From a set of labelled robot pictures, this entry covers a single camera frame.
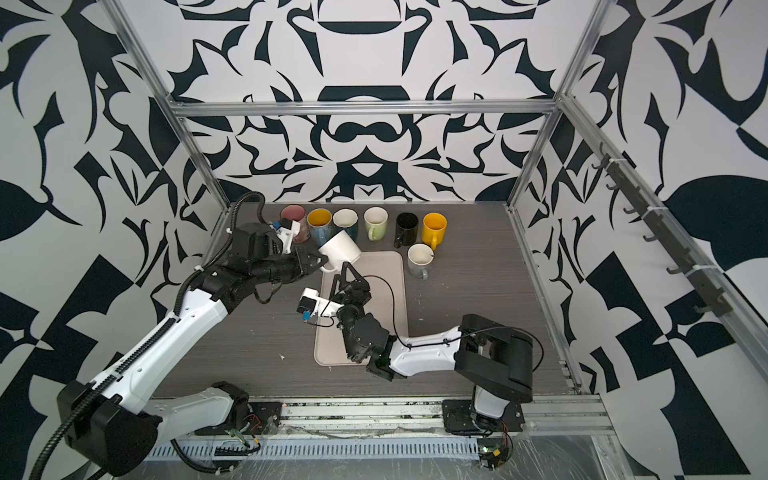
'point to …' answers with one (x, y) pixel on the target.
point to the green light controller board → (493, 452)
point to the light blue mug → (319, 222)
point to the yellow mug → (433, 229)
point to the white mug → (339, 249)
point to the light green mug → (376, 219)
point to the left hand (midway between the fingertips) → (328, 253)
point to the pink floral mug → (296, 212)
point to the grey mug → (420, 258)
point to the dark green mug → (345, 219)
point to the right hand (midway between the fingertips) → (352, 266)
